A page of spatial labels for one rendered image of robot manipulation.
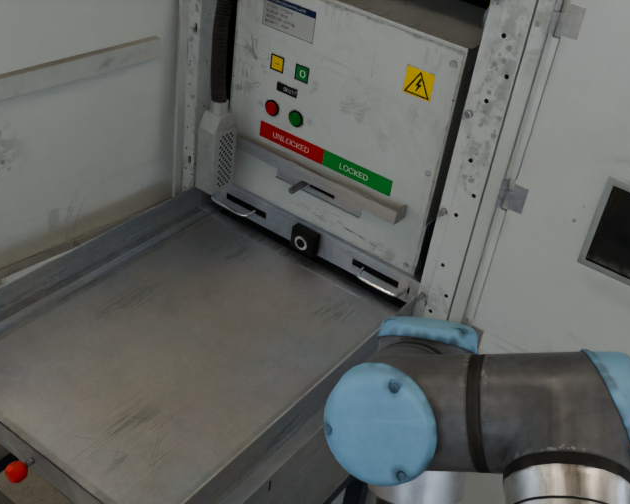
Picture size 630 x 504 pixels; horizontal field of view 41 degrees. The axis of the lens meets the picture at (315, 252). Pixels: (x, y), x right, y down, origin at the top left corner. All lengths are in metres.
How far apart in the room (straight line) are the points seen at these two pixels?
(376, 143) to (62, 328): 0.67
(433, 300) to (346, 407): 0.99
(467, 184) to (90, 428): 0.74
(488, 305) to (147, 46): 0.81
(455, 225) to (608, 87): 0.38
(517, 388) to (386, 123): 1.00
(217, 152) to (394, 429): 1.15
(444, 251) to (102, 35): 0.75
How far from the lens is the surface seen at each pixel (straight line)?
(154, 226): 1.82
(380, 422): 0.64
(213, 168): 1.73
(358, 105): 1.59
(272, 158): 1.71
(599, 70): 1.31
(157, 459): 1.37
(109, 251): 1.74
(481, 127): 1.43
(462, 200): 1.49
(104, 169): 1.79
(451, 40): 1.47
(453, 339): 0.75
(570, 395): 0.62
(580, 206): 1.38
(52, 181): 1.73
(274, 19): 1.66
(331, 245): 1.74
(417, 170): 1.57
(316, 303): 1.68
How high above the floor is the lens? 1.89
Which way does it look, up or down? 35 degrees down
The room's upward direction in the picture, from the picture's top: 9 degrees clockwise
